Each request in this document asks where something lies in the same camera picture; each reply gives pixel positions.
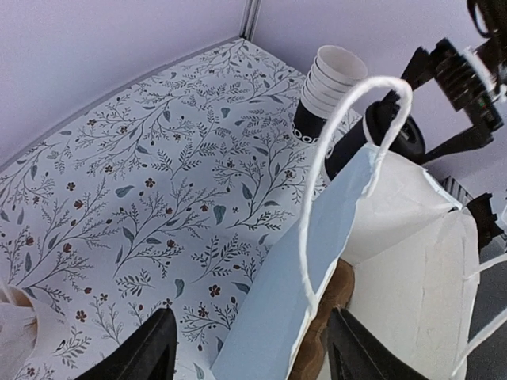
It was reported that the stack of paper cups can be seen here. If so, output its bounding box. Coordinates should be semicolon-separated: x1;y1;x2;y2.
292;45;368;144

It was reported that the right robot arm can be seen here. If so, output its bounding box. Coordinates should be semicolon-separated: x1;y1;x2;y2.
402;1;506;165

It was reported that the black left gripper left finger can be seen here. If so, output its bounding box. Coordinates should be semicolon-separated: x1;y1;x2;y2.
77;308;177;380

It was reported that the white cup holding straws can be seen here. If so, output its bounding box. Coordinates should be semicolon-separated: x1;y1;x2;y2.
0;283;72;380

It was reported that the black and white paper cup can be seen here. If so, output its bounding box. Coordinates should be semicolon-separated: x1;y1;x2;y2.
324;118;367;181

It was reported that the aluminium frame post right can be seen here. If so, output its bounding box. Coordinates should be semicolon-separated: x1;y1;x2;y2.
239;0;261;41

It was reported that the brown cardboard cup carrier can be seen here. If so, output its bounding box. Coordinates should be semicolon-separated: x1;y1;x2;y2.
288;259;355;380

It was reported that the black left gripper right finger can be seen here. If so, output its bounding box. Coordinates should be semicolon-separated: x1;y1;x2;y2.
327;308;426;380

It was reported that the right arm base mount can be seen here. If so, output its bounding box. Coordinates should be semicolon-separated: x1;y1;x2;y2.
466;192;504;251

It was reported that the light blue paper bag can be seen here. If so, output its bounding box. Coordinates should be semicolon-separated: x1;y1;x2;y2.
211;76;506;379

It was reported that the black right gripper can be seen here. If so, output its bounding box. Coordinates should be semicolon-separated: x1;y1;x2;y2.
401;38;504;163

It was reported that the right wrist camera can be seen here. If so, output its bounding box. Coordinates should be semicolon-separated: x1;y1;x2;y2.
463;29;506;103

